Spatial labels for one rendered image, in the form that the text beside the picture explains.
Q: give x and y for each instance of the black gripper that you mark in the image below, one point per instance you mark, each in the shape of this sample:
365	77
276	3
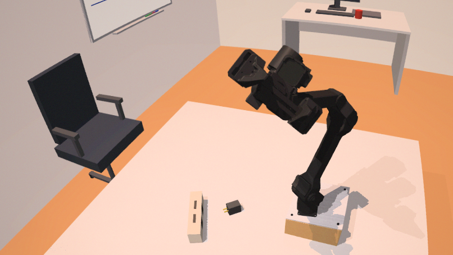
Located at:
273	91

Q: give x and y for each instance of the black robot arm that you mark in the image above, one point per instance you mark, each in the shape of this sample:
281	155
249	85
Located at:
342	117

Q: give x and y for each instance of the black two-prong plug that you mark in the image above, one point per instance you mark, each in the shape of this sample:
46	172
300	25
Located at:
233	207

